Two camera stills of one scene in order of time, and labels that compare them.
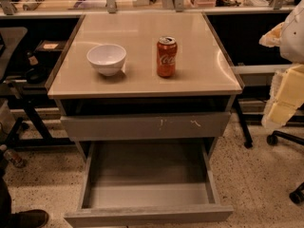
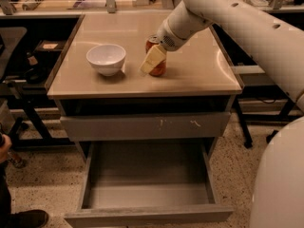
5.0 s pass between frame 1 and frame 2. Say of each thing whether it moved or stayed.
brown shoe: stayed
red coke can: moved
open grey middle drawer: stayed
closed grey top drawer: stayed
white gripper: moved
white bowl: stayed
